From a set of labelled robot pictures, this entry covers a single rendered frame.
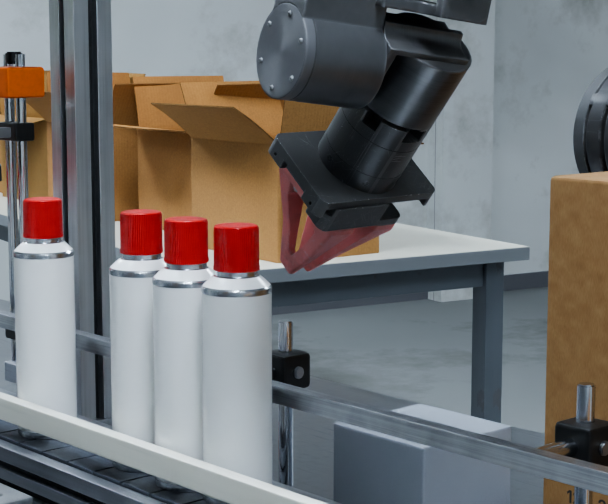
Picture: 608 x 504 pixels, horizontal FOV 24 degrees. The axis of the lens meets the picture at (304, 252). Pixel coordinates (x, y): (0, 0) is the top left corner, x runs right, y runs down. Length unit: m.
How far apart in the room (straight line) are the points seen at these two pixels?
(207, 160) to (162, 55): 3.26
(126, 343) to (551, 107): 6.56
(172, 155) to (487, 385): 0.92
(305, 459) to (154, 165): 2.26
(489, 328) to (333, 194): 2.39
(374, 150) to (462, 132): 6.21
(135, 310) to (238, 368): 0.13
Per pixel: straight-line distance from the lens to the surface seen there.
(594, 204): 1.05
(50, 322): 1.25
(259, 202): 3.03
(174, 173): 3.49
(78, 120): 1.45
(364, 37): 0.87
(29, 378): 1.27
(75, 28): 1.45
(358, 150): 0.92
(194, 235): 1.08
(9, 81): 1.43
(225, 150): 3.13
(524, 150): 7.53
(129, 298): 1.14
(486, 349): 3.30
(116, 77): 4.14
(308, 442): 1.44
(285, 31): 0.87
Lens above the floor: 1.21
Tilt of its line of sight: 8 degrees down
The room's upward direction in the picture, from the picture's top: straight up
